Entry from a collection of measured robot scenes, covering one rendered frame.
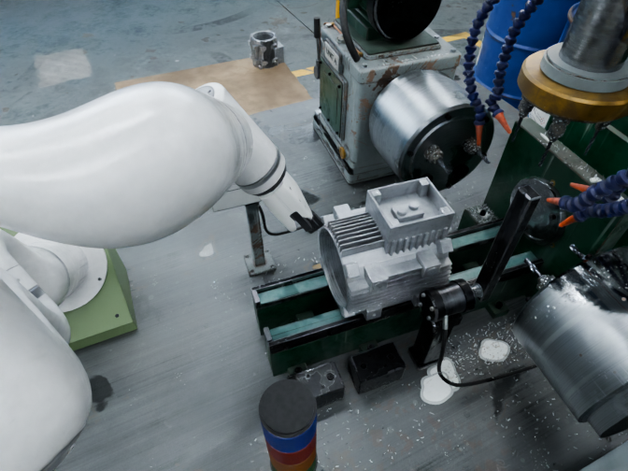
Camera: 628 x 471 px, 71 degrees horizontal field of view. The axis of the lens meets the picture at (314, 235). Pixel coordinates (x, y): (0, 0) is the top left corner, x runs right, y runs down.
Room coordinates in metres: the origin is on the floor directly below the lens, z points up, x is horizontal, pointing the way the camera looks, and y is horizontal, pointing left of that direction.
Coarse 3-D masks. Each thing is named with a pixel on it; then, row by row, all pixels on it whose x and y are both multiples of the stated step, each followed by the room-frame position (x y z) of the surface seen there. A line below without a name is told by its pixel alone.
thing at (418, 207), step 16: (368, 192) 0.58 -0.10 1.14; (384, 192) 0.60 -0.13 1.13; (400, 192) 0.61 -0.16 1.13; (416, 192) 0.61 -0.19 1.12; (432, 192) 0.60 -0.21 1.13; (368, 208) 0.57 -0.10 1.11; (384, 208) 0.57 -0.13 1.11; (400, 208) 0.55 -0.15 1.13; (416, 208) 0.55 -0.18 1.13; (432, 208) 0.57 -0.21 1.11; (448, 208) 0.54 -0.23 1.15; (384, 224) 0.51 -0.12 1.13; (400, 224) 0.50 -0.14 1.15; (416, 224) 0.51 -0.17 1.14; (432, 224) 0.52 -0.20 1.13; (448, 224) 0.53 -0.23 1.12; (400, 240) 0.50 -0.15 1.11; (416, 240) 0.51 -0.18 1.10; (432, 240) 0.52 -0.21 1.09
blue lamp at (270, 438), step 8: (312, 424) 0.16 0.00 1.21; (264, 432) 0.16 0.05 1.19; (312, 432) 0.16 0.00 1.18; (272, 440) 0.15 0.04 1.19; (280, 440) 0.15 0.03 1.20; (288, 440) 0.15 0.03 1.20; (296, 440) 0.15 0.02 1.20; (304, 440) 0.15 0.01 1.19; (280, 448) 0.15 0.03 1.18; (288, 448) 0.14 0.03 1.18; (296, 448) 0.15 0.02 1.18
